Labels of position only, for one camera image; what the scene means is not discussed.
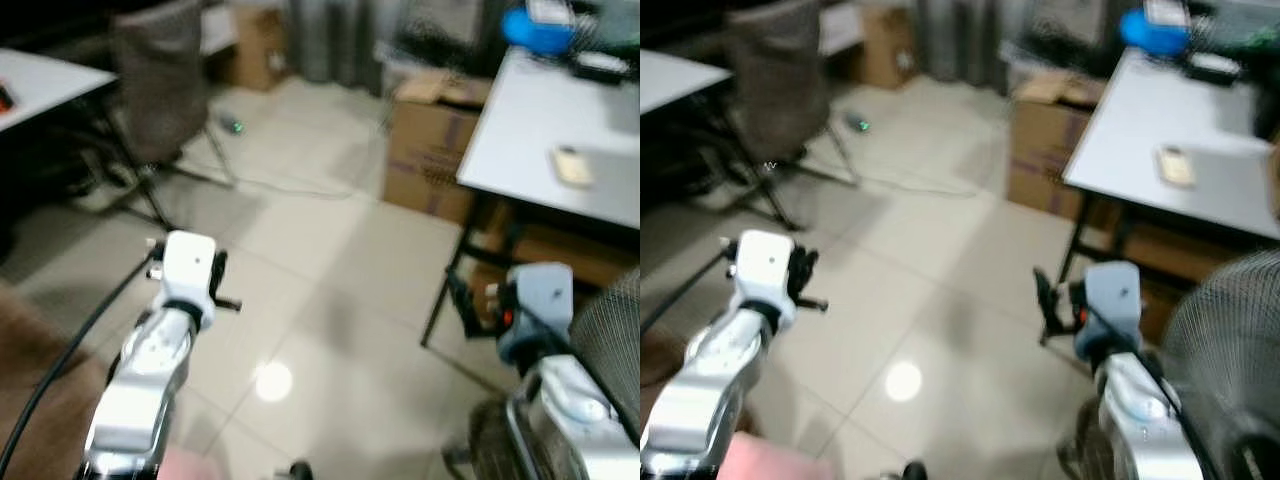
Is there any small white table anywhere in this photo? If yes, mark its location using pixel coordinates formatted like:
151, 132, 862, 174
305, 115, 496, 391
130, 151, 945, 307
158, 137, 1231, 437
0, 47, 121, 136
640, 47, 734, 115

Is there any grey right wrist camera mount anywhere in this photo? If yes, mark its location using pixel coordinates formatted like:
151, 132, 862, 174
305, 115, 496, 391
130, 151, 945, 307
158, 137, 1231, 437
497, 262, 575, 363
1072, 261, 1144, 363

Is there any round blue object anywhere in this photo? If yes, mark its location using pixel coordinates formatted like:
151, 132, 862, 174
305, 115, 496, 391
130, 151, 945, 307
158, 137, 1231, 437
499, 7, 578, 57
1119, 7, 1193, 57

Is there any grey office chair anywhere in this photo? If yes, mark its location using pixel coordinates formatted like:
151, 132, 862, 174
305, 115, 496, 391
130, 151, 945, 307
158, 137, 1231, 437
100, 0, 243, 233
715, 0, 863, 233

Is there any large printed cardboard box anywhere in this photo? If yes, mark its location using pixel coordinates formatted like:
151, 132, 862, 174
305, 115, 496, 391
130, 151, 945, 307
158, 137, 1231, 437
1004, 70, 1107, 222
382, 70, 497, 225

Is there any large white table black frame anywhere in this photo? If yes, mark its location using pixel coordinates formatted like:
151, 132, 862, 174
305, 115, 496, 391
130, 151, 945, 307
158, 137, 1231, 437
1038, 44, 1280, 346
420, 44, 641, 349

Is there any flat cardboard box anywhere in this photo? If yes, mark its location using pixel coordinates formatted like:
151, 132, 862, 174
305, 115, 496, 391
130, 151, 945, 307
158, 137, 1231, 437
1090, 200, 1280, 341

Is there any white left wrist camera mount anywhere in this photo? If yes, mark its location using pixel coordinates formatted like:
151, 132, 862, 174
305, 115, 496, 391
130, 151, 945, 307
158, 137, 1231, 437
158, 231, 217, 323
733, 229, 798, 327

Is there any grey curtain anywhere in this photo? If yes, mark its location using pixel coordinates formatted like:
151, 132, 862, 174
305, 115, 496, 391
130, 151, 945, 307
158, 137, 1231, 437
914, 0, 1011, 93
284, 0, 403, 93

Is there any pink pillow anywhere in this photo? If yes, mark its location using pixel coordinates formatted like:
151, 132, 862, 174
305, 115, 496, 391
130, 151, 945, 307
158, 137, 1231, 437
714, 432, 839, 480

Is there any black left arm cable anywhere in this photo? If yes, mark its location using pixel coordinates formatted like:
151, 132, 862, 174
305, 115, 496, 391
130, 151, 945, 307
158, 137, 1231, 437
0, 248, 163, 473
640, 248, 737, 337

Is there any black device on table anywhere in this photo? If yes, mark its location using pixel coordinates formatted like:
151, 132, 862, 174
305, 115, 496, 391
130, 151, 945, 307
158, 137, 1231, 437
568, 49, 633, 83
1185, 49, 1246, 83

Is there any small plain cardboard box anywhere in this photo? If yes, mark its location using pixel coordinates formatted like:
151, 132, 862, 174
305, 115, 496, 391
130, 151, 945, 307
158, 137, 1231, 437
228, 4, 293, 93
858, 4, 918, 92

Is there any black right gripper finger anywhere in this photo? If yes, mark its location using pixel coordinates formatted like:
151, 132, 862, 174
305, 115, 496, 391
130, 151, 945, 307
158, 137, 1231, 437
1034, 267, 1060, 324
446, 269, 472, 327

